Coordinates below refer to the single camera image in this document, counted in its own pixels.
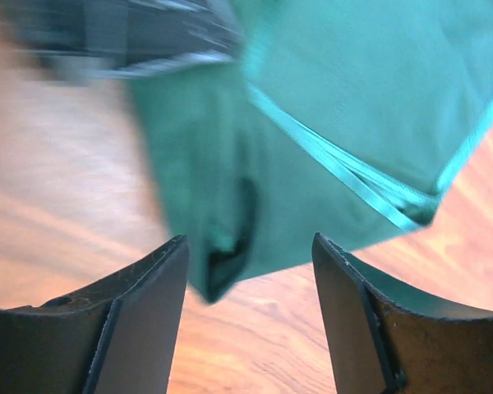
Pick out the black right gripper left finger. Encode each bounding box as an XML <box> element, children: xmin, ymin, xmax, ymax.
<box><xmin>0</xmin><ymin>236</ymin><xmax>189</xmax><ymax>393</ymax></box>

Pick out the green cloth napkin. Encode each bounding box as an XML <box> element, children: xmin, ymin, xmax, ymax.
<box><xmin>127</xmin><ymin>1</ymin><xmax>493</xmax><ymax>303</ymax></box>

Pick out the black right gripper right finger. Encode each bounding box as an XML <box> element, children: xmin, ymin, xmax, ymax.
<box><xmin>312</xmin><ymin>234</ymin><xmax>493</xmax><ymax>394</ymax></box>

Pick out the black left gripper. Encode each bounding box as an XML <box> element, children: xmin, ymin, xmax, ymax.
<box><xmin>7</xmin><ymin>0</ymin><xmax>242</xmax><ymax>85</ymax></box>

